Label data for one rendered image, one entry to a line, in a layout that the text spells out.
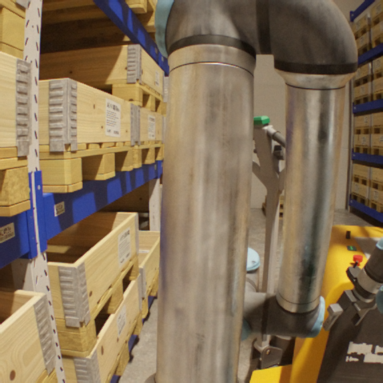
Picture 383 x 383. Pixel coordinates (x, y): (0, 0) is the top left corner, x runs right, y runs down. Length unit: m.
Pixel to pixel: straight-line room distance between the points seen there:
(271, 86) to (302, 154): 6.51
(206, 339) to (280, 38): 0.37
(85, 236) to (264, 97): 5.53
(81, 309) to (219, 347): 0.77
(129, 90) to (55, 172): 0.95
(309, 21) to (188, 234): 0.29
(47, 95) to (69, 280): 0.56
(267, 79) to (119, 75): 5.29
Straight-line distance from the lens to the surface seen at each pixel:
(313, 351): 1.34
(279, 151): 1.32
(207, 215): 0.38
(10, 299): 0.97
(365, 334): 1.31
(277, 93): 6.99
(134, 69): 1.92
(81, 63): 2.03
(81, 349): 1.23
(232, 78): 0.41
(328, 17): 0.45
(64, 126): 1.04
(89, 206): 1.36
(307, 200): 0.52
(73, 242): 1.96
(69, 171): 1.05
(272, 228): 1.43
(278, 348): 1.70
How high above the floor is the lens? 1.33
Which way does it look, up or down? 9 degrees down
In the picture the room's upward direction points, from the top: straight up
